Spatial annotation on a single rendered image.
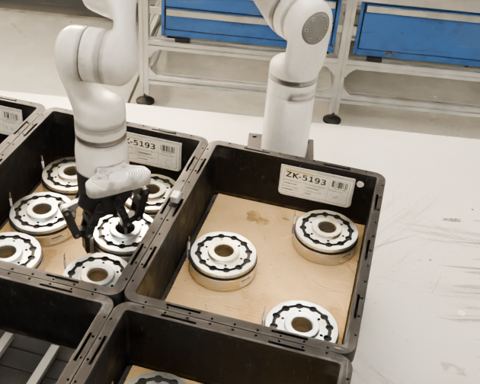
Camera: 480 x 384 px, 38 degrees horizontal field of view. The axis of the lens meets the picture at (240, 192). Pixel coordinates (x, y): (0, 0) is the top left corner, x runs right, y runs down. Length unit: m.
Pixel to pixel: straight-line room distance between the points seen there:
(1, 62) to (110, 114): 2.63
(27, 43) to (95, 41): 2.84
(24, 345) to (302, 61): 0.66
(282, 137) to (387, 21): 1.66
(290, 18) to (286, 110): 0.18
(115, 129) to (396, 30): 2.14
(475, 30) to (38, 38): 2.10
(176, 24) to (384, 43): 0.86
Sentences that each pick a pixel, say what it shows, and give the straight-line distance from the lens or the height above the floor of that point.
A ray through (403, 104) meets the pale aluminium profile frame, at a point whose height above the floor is 0.13.
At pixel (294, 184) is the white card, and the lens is 1.19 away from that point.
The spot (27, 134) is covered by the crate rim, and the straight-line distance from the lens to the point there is 1.24.
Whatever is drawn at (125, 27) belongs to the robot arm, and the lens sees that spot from 0.91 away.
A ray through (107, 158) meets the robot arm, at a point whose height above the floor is 1.03.
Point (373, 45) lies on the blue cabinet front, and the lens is 3.00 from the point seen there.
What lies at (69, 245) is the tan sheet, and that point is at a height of 0.83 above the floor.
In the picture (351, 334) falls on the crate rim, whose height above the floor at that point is 0.93.
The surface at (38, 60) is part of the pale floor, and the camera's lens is 3.56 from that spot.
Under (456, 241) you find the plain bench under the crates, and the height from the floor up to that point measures 0.70.
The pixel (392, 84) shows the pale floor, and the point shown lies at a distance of 3.54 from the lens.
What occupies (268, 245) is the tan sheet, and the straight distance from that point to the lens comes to 1.15.
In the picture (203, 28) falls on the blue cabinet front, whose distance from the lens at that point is 2.99.
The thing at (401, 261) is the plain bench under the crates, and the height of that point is 0.70.
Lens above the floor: 1.58
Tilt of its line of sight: 37 degrees down
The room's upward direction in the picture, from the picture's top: 5 degrees clockwise
